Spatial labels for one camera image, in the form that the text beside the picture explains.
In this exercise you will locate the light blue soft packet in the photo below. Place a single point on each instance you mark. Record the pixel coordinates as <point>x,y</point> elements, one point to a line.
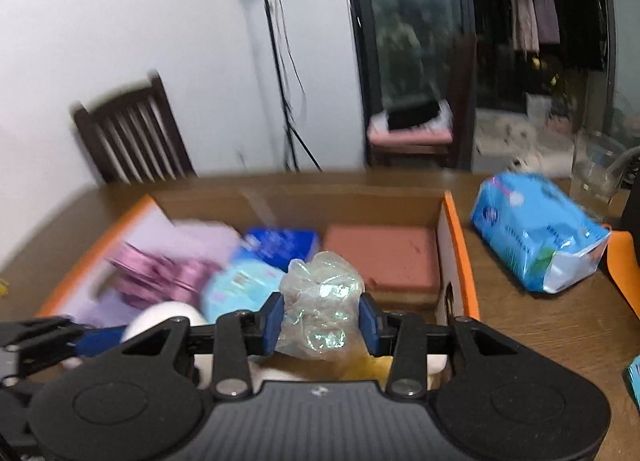
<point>240,286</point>

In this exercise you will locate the glass sliding door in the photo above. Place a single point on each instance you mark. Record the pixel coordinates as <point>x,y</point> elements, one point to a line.
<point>410,31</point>

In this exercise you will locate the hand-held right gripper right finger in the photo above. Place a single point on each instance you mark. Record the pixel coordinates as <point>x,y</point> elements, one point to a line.
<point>369,323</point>

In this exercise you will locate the clear plastic cup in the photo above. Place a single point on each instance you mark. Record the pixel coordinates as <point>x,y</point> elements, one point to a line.
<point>597,171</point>

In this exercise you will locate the red-brown sponge block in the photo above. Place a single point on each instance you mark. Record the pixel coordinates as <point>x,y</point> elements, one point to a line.
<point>385,258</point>

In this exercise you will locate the black folded cloth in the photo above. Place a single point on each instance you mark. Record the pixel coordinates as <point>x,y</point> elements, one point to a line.
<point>414,116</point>

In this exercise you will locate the yellow white plush toy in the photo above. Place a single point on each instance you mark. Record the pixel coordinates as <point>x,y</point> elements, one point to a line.
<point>165,316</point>

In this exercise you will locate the small blue packet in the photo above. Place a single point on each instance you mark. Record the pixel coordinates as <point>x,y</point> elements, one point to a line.
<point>635,383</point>

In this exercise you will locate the dark blue tissue packet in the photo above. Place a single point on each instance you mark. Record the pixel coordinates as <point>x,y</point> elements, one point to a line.
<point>282,243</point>

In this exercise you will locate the purple cloth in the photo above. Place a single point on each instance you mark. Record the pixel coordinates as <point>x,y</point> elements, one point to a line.
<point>200,238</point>

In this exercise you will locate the orange flat packet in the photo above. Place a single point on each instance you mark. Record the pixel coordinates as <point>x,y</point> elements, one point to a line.
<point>627,266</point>

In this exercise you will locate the white patterned floor mat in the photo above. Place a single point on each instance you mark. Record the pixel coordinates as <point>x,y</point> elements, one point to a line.
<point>520,146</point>

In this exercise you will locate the orange cardboard box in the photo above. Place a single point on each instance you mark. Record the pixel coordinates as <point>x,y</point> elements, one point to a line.
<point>457,261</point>

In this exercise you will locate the pink ruffled fabric bundle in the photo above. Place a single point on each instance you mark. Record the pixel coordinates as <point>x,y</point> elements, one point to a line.
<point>160,271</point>

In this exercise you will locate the iridescent plastic bag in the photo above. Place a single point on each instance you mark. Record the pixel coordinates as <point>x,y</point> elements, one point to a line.
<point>320,296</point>

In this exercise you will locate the tall black box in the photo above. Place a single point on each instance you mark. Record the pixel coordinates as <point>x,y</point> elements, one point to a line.
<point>631,213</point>

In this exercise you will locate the hanging pink coat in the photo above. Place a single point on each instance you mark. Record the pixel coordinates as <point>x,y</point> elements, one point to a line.
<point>532,11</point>

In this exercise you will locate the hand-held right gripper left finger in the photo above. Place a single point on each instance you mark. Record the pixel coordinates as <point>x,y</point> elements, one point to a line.
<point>274,317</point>

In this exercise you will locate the blue wipes pack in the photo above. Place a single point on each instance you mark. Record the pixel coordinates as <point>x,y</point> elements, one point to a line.
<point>535,236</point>

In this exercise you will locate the wooden chair with pink cushion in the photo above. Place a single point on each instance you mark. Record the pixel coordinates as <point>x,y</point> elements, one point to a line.
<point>462,101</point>

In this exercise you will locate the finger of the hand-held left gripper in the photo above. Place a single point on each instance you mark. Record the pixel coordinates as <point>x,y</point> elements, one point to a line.
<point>97,340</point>

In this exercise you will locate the studio light on stand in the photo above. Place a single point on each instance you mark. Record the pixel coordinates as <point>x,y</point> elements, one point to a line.
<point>280,66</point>

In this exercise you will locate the yellow paper scraps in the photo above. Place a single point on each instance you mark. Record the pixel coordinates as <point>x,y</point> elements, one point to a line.
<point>4,287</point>

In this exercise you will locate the dark wooden chair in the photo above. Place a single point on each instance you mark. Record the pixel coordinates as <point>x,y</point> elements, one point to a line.
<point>135,136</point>

